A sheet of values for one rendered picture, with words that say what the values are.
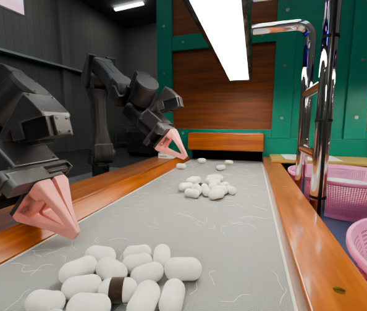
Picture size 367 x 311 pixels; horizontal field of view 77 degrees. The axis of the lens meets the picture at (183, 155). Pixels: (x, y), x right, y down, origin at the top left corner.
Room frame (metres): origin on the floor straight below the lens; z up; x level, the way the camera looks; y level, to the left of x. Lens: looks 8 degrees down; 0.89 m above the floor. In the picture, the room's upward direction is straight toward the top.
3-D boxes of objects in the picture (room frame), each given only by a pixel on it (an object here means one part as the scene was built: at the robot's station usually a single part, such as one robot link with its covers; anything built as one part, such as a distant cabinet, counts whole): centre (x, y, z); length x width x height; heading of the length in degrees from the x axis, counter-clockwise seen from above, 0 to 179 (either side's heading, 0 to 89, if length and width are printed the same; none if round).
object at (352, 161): (0.80, -0.48, 0.77); 0.33 x 0.15 x 0.01; 73
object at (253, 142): (0.95, -0.17, 0.83); 0.30 x 0.06 x 0.07; 73
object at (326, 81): (0.48, -0.18, 0.90); 0.20 x 0.19 x 0.45; 163
